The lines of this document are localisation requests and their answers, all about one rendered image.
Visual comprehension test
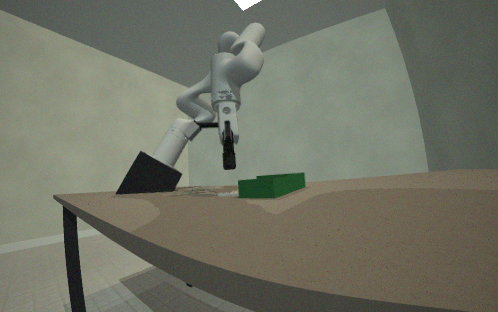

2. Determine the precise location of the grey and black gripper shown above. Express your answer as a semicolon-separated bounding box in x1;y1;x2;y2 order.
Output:
213;102;240;170

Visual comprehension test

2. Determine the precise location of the green bin with label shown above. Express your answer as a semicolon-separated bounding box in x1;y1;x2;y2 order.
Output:
238;173;306;199

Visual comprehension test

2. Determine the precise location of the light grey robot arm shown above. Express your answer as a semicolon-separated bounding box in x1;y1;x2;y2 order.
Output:
146;23;265;171

